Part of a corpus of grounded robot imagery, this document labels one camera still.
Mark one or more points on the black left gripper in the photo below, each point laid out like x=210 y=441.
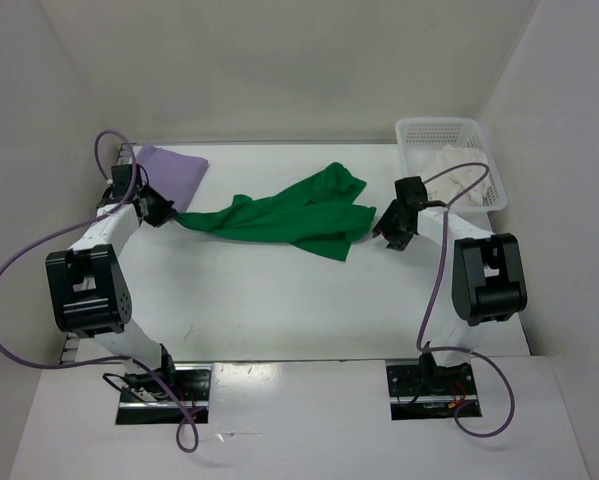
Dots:
x=165 y=212

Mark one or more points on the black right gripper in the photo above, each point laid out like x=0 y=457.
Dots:
x=398 y=242

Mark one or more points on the purple t-shirt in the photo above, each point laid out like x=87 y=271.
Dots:
x=175 y=176

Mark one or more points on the green t-shirt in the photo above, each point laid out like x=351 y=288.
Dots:
x=318 y=214

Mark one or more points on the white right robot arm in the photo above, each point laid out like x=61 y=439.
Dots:
x=315 y=319

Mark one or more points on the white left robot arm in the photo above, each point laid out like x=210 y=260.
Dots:
x=89 y=293

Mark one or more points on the white t-shirt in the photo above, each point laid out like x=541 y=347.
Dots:
x=445 y=187

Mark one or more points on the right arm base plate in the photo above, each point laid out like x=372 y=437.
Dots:
x=420 y=389

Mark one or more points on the aluminium table edge rail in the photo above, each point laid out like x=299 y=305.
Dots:
x=71 y=342

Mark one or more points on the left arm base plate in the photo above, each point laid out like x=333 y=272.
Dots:
x=142 y=401

